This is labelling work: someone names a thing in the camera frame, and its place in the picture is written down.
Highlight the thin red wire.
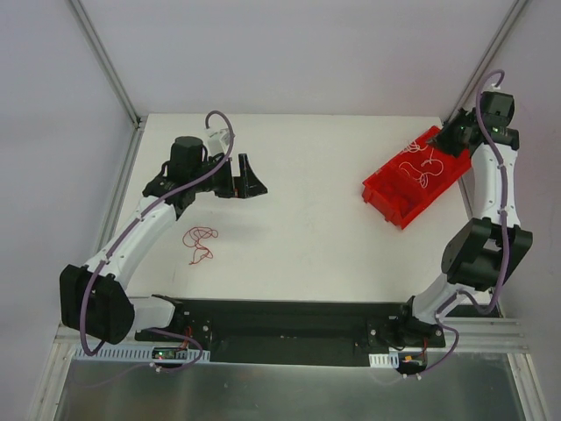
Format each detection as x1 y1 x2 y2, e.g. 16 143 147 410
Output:
181 226 220 266

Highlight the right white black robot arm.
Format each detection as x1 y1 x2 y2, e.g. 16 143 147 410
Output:
394 91 533 346

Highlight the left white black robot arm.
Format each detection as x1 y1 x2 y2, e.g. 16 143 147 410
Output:
60 129 267 345

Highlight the red plastic bin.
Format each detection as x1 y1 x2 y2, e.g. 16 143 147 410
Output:
362 126 471 230

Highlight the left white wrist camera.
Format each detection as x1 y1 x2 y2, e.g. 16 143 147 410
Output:
205 128 235 157

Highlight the right aluminium frame post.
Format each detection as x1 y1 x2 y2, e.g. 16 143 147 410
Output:
440 0 533 123

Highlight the aluminium frame post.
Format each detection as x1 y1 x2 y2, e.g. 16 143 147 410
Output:
66 0 142 128
440 0 533 123

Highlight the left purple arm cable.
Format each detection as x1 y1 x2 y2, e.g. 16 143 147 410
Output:
79 111 236 357

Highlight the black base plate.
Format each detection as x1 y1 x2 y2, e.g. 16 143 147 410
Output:
135 298 445 367

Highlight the left aluminium frame post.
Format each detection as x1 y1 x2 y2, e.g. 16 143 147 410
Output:
66 0 142 128

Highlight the left white cable duct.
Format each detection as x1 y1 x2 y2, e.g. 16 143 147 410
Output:
74 345 210 364

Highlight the white cable duct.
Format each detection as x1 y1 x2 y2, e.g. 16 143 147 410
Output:
368 349 400 369
74 345 210 364

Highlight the right white cable duct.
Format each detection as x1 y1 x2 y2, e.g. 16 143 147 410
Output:
368 349 400 369

